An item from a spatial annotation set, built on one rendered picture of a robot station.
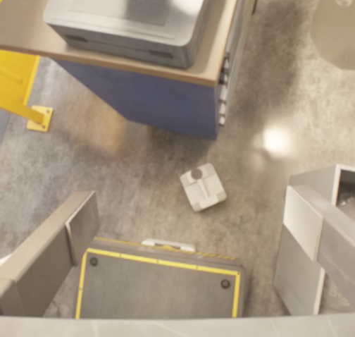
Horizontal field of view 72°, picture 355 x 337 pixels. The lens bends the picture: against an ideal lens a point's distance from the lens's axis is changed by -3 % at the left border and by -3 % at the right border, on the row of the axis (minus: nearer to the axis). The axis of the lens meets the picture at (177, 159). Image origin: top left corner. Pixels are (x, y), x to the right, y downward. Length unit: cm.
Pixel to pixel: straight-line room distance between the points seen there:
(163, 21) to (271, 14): 134
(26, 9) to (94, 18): 24
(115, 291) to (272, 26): 157
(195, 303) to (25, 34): 102
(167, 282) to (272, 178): 72
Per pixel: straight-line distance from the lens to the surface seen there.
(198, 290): 110
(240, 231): 137
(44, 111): 178
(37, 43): 61
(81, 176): 156
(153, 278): 112
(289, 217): 17
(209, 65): 45
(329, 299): 124
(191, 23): 41
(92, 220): 16
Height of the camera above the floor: 135
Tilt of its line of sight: 78 degrees down
